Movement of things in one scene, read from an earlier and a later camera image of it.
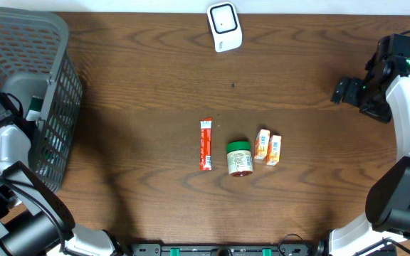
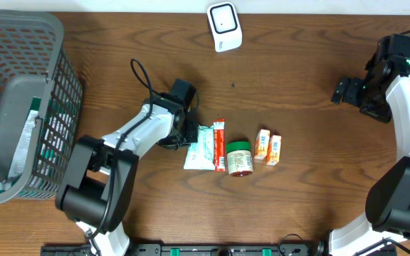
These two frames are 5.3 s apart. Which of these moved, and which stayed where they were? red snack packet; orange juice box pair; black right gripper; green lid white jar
Moved: red snack packet
Stayed: green lid white jar; orange juice box pair; black right gripper
